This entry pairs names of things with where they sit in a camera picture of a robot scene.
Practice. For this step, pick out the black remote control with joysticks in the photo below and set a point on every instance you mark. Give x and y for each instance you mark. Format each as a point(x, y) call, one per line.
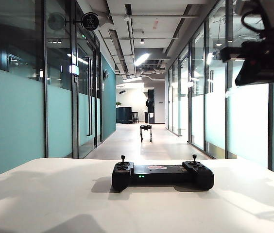
point(161, 177)

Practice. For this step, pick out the light blue door number panel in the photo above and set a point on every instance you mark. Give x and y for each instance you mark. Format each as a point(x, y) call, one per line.
point(74, 69)

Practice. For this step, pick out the round black hanging door sign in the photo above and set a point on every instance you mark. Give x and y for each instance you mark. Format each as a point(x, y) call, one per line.
point(90, 21)

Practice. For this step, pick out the black quadruped robot dog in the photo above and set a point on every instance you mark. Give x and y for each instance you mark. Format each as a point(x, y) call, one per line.
point(145, 127)

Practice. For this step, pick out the tall black cabinet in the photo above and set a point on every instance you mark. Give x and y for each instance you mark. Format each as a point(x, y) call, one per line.
point(151, 97)

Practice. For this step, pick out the long ceiling light strip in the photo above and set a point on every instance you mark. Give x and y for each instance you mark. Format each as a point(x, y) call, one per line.
point(142, 59)

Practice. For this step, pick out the short ceiling light strip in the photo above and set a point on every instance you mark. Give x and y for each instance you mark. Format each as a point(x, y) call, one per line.
point(132, 79)

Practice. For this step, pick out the dark bar stool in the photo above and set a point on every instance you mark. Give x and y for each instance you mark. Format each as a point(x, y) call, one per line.
point(135, 116)

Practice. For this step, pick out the small green potted plant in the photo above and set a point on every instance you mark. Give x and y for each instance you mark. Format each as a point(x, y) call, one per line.
point(118, 104)

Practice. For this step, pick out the dark green bar counter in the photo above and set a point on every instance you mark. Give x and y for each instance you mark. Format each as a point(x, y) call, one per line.
point(124, 115)

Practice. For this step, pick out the dark wall ornament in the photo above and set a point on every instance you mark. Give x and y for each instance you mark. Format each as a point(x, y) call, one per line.
point(106, 74)

